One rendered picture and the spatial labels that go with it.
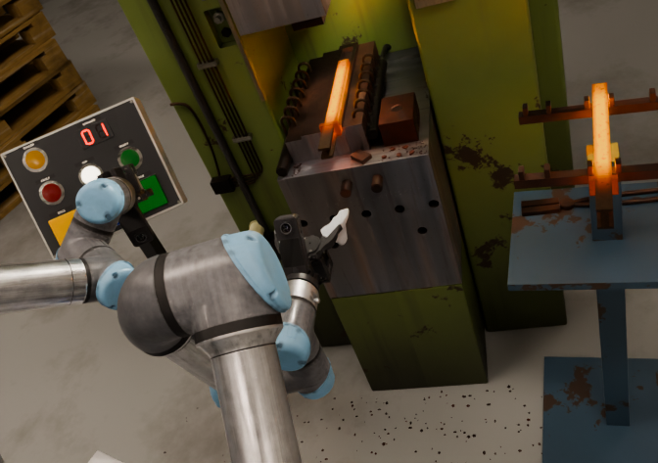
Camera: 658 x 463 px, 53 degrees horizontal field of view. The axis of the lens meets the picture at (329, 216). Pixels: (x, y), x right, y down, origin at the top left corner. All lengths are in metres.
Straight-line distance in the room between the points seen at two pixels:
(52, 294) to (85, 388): 1.79
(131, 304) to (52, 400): 2.06
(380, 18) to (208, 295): 1.29
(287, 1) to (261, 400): 0.89
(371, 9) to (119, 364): 1.71
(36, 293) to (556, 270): 0.99
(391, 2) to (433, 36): 0.37
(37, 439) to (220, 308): 2.06
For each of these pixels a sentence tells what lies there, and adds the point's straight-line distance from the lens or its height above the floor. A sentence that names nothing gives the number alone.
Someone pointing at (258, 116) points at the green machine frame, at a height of 0.99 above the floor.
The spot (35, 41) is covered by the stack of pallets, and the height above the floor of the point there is 0.69.
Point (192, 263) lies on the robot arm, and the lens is 0.85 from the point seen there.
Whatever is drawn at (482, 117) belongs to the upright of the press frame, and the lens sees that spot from 1.73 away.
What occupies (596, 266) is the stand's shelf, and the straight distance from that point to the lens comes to 1.46.
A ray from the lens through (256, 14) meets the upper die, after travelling 1.48.
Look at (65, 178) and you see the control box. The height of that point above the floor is 1.10.
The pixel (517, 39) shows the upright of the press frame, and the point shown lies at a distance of 1.63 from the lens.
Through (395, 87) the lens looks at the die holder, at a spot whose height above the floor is 0.92.
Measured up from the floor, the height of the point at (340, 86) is 1.01.
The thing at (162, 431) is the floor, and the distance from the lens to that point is 2.53.
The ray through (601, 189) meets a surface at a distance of 1.20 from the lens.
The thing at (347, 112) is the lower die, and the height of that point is 0.99.
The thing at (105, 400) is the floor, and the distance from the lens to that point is 2.76.
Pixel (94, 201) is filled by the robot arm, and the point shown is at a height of 1.26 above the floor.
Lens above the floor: 1.81
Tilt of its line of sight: 38 degrees down
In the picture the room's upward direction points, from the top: 22 degrees counter-clockwise
